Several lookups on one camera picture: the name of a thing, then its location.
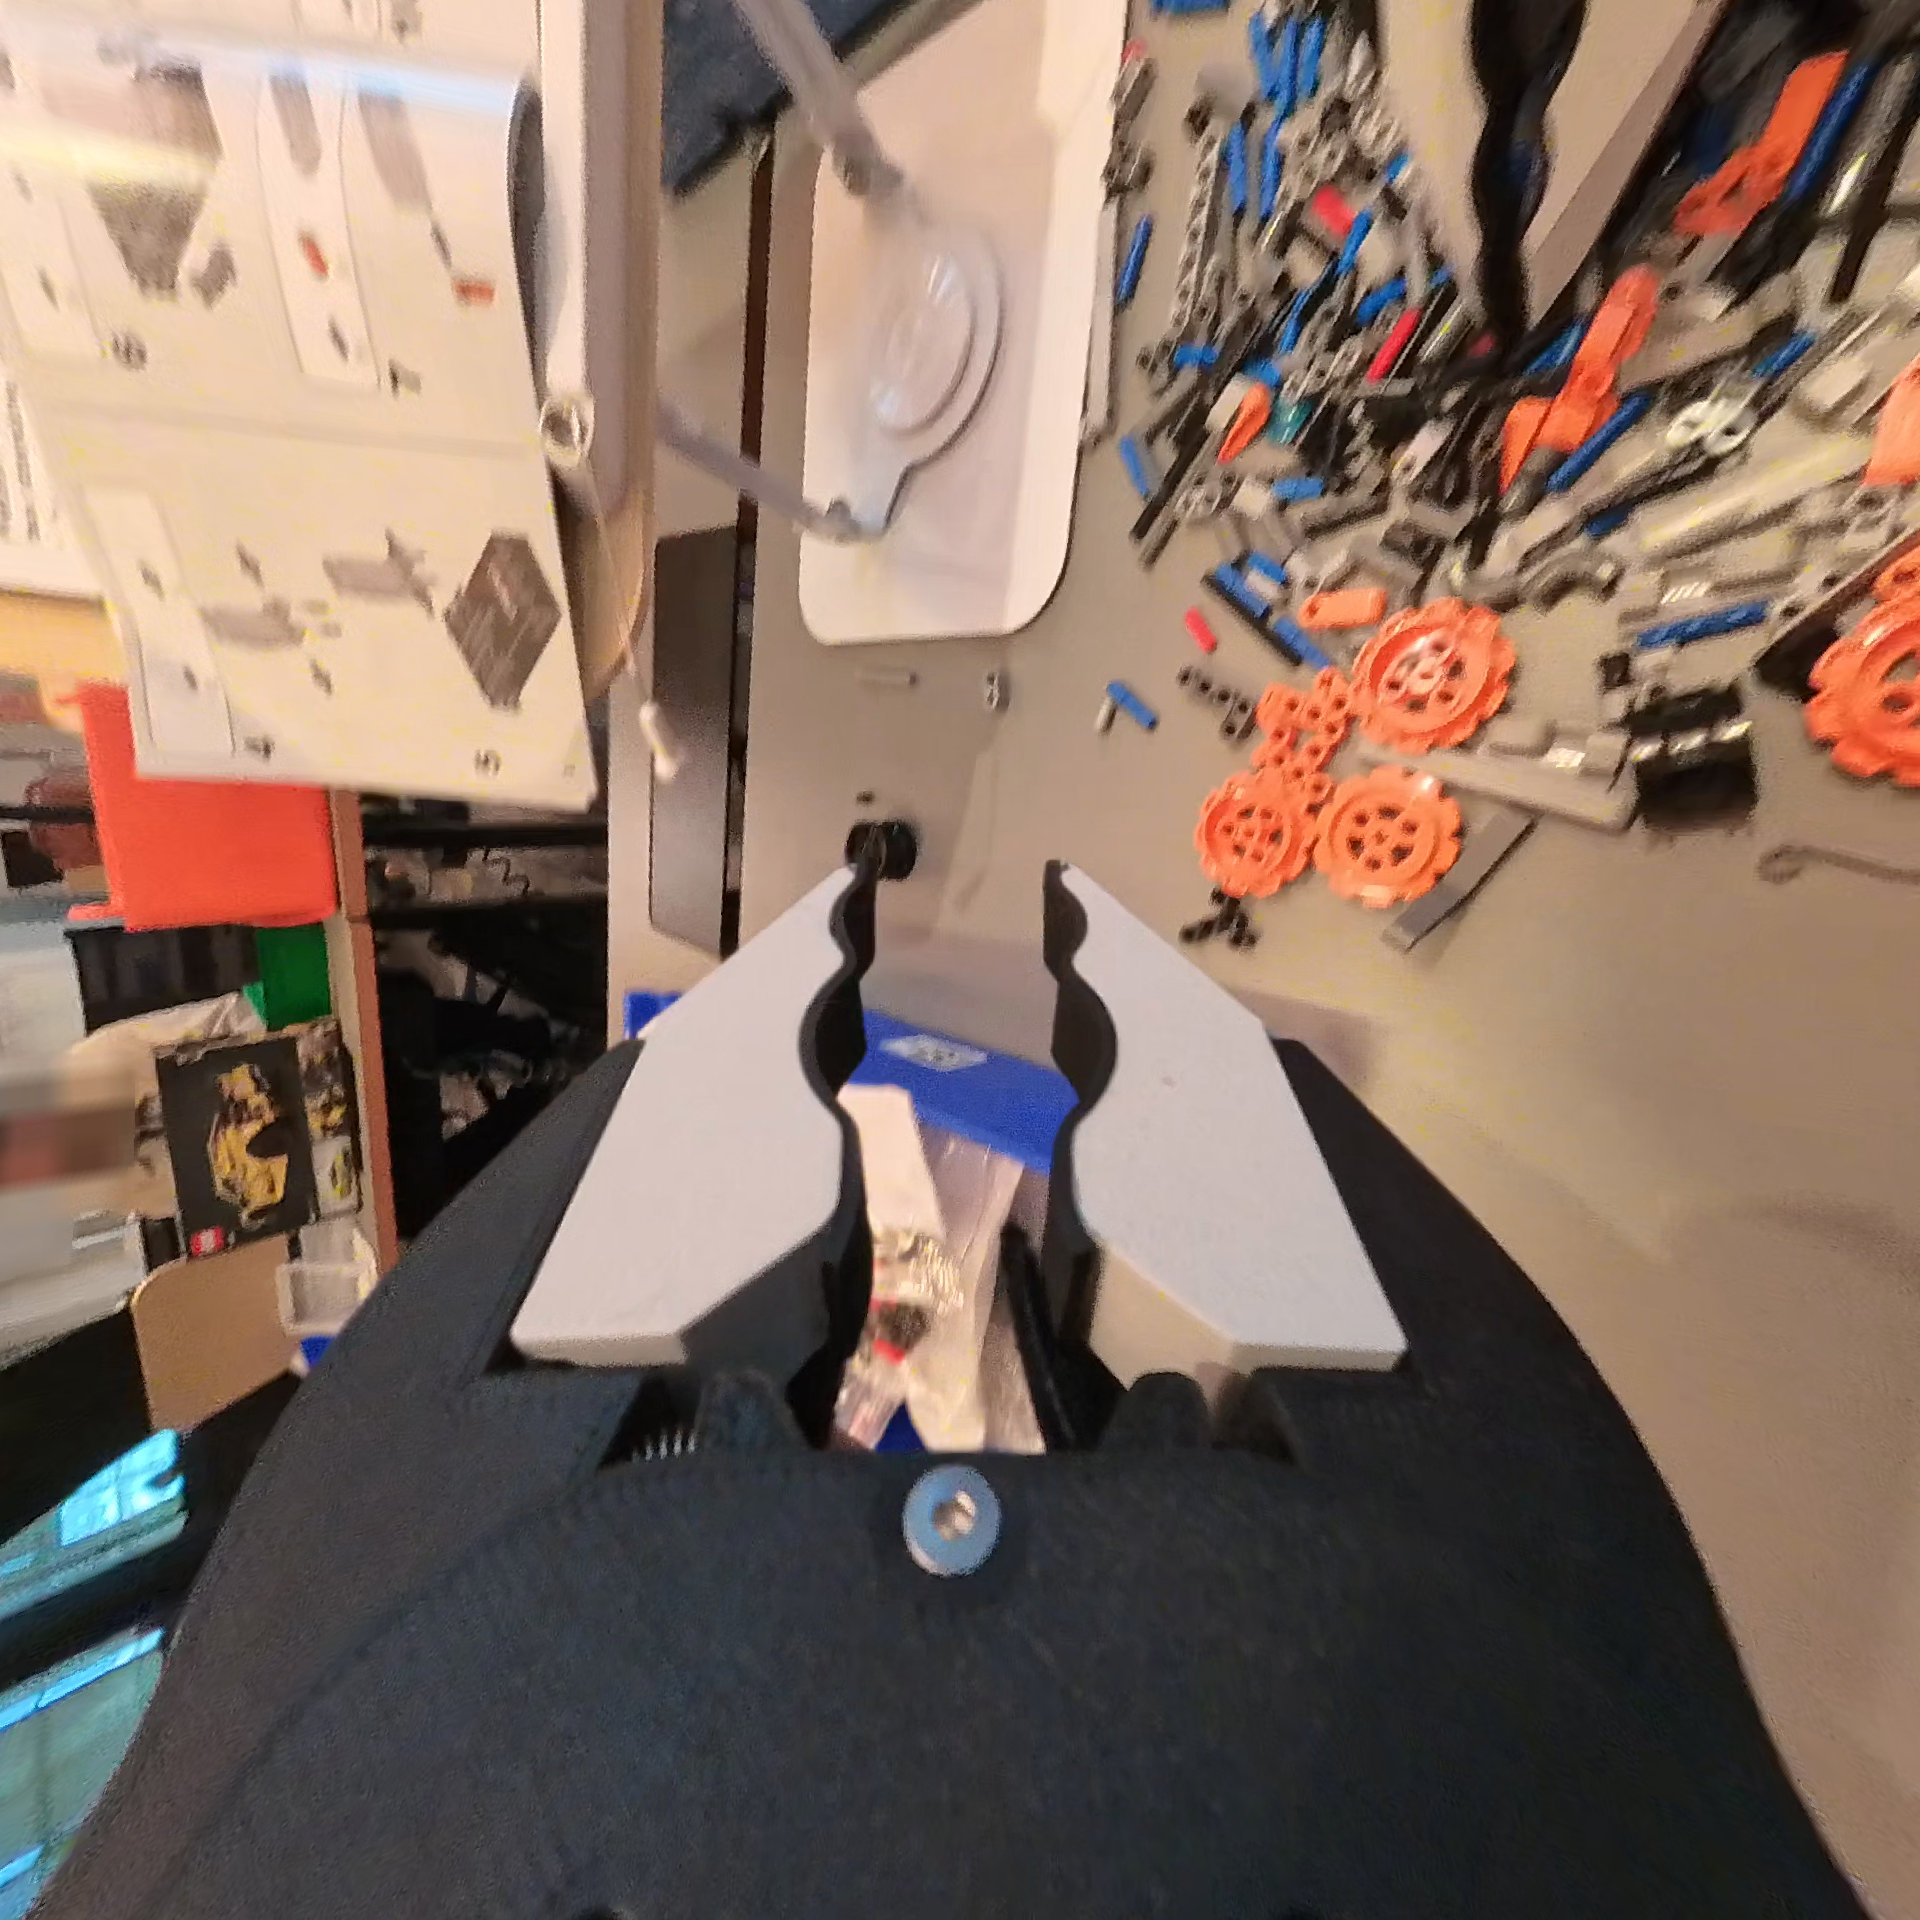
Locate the white book stand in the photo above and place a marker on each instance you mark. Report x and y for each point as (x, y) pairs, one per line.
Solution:
(962, 523)

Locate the clear bag of small pieces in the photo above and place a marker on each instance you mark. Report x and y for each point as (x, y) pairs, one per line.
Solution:
(962, 1201)

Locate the black toy box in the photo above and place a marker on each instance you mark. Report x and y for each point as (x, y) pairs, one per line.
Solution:
(247, 1140)

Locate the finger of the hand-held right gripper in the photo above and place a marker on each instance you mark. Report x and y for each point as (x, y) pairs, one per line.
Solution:
(1629, 119)
(1492, 148)

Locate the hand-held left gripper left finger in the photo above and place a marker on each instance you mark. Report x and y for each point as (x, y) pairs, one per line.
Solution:
(692, 1201)

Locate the red plastic object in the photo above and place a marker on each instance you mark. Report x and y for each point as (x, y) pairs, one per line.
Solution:
(195, 840)

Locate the black wheel rims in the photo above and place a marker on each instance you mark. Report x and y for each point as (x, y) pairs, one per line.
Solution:
(1694, 756)

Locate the small black wheel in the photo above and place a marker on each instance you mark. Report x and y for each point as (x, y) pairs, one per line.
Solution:
(886, 849)

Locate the black double connector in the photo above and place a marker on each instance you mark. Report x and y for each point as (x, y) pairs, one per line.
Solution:
(1219, 919)

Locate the blue storage bin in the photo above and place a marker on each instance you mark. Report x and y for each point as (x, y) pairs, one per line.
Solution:
(975, 1088)

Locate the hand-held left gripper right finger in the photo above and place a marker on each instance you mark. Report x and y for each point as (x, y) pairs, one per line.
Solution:
(1230, 1201)

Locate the pile of small building pieces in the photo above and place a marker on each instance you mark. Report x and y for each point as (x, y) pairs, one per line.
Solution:
(1349, 376)

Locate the grey flat strip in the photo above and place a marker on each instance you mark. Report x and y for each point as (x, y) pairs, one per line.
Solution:
(1464, 879)

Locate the white instruction booklet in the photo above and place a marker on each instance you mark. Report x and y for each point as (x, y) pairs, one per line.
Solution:
(300, 451)

